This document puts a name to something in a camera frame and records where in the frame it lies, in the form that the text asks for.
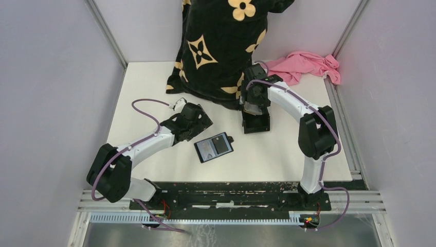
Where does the black leather card holder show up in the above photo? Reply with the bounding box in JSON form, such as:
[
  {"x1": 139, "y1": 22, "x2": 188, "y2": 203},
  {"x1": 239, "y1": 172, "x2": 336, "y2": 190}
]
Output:
[{"x1": 194, "y1": 132, "x2": 234, "y2": 163}]

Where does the black plastic bin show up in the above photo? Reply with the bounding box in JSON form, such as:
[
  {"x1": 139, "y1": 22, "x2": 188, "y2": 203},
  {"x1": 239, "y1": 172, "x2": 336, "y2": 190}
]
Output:
[{"x1": 242, "y1": 108, "x2": 270, "y2": 134}]

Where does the dark grey credit card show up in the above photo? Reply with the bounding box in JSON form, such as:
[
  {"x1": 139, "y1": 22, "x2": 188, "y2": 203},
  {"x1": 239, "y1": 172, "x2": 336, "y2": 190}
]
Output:
[{"x1": 212, "y1": 135, "x2": 229, "y2": 154}]

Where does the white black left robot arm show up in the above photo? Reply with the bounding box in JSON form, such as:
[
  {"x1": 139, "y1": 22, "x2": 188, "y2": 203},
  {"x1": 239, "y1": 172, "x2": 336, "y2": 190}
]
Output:
[{"x1": 86, "y1": 102, "x2": 213, "y2": 209}]

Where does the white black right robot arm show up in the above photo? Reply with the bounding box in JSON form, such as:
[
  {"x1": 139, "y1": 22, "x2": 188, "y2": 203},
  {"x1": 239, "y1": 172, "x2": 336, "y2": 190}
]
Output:
[{"x1": 240, "y1": 64, "x2": 340, "y2": 210}]

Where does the stack of cards in bin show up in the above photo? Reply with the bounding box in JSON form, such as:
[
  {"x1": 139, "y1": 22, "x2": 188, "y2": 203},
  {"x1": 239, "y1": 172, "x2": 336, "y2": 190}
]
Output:
[{"x1": 243, "y1": 102, "x2": 263, "y2": 116}]

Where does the pink cloth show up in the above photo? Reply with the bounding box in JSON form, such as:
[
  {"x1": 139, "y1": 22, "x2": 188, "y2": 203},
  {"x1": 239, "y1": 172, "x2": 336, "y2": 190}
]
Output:
[{"x1": 266, "y1": 51, "x2": 341, "y2": 86}]

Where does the black floral blanket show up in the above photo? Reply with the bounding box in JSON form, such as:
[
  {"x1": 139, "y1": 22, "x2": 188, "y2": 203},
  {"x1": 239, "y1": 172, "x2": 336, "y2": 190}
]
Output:
[{"x1": 166, "y1": 0, "x2": 292, "y2": 110}]

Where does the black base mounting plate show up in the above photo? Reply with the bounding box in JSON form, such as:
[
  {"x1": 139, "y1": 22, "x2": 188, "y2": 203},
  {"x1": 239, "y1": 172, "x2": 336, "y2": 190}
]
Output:
[{"x1": 144, "y1": 182, "x2": 332, "y2": 220}]

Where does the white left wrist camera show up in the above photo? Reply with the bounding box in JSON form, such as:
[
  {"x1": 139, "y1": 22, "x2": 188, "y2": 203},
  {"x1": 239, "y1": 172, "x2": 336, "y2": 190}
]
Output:
[{"x1": 169, "y1": 97, "x2": 187, "y2": 112}]

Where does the white slotted cable duct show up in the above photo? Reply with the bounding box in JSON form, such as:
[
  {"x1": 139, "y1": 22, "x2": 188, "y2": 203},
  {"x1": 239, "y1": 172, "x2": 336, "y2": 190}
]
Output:
[{"x1": 89, "y1": 211, "x2": 304, "y2": 226}]

